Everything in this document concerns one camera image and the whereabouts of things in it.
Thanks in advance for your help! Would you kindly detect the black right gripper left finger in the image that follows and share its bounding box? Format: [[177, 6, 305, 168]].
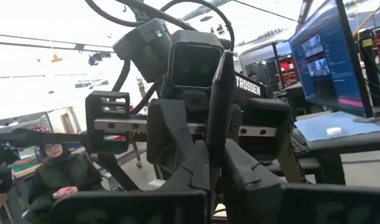
[[49, 141, 211, 224]]

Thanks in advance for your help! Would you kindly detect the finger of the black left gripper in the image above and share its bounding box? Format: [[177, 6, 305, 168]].
[[148, 98, 196, 175], [206, 51, 240, 150]]

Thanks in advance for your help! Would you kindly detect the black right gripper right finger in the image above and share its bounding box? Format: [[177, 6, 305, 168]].
[[224, 139, 380, 224]]

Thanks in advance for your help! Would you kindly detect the person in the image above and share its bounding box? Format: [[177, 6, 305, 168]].
[[27, 142, 104, 224]]

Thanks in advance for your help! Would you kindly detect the black keyboard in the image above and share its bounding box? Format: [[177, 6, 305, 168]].
[[289, 130, 310, 156]]

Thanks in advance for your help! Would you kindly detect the grey desk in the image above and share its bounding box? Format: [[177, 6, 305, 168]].
[[289, 118, 380, 186]]

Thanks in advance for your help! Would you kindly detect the computer monitor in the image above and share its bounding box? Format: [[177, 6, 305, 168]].
[[288, 0, 376, 119]]

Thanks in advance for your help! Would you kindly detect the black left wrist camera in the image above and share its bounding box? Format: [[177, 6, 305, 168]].
[[167, 29, 226, 91]]

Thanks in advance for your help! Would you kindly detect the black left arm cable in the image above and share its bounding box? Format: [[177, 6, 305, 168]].
[[83, 0, 236, 52]]

